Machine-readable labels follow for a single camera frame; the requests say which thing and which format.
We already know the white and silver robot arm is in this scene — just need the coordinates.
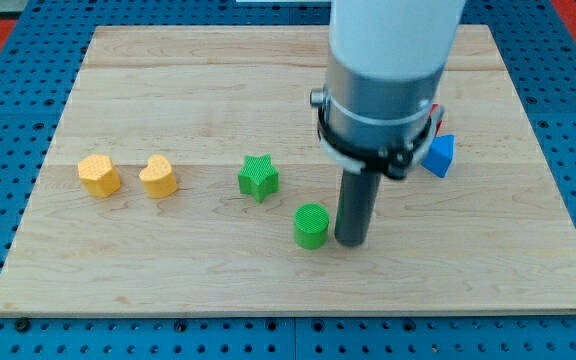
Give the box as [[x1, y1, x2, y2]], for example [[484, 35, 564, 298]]
[[311, 0, 466, 180]]

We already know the yellow heart block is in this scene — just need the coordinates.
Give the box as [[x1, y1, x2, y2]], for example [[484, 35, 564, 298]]
[[139, 154, 178, 199]]

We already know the green star block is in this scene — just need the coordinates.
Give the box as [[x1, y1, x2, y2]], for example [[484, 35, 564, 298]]
[[238, 154, 279, 203]]

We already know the green cylinder block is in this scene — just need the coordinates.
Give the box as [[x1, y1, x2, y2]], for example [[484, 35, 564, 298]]
[[294, 203, 329, 250]]

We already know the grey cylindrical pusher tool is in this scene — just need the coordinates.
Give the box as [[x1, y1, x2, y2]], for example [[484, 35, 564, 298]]
[[334, 171, 381, 247]]

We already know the light wooden board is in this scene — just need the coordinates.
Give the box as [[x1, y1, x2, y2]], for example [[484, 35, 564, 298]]
[[0, 25, 576, 318]]

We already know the blue triangle block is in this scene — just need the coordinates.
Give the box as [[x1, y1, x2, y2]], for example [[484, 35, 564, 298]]
[[422, 134, 455, 178]]

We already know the yellow hexagon block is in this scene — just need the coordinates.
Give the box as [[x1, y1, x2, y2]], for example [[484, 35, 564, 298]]
[[77, 154, 121, 198]]

